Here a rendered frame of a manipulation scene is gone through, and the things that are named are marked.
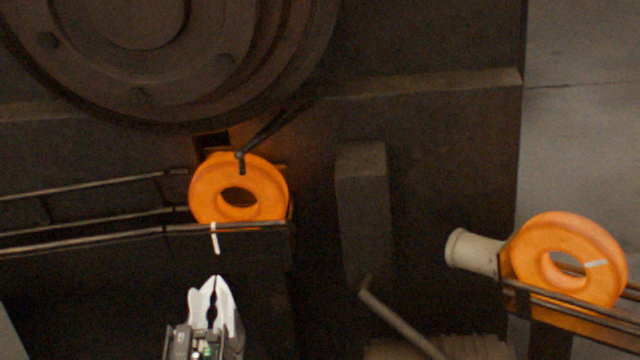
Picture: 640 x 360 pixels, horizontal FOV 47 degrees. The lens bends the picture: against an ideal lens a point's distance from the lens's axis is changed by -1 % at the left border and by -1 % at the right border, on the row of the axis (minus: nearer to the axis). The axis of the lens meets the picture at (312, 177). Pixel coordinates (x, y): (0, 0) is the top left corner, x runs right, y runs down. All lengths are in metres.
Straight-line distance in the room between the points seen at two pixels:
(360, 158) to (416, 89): 0.13
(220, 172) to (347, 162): 0.19
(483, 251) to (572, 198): 1.28
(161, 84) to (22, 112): 0.39
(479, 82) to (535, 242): 0.26
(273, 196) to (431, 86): 0.29
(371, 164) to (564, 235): 0.29
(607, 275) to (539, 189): 1.37
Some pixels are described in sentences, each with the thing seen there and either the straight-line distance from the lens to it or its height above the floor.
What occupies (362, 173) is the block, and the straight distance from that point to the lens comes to 1.07.
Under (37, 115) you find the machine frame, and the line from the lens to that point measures 1.25.
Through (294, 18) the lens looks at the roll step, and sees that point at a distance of 0.94.
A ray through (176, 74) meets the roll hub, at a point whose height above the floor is 1.02.
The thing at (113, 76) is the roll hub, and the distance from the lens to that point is 0.94.
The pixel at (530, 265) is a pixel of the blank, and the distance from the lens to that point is 1.07.
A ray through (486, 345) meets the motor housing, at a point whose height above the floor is 0.53.
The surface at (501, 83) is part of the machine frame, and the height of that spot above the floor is 0.87.
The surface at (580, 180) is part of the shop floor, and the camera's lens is 2.44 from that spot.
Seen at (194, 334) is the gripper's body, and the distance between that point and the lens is 0.90.
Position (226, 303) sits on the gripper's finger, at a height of 0.75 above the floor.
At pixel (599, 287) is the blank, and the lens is 1.05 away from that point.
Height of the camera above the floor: 1.41
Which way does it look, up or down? 35 degrees down
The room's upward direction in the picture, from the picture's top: 8 degrees counter-clockwise
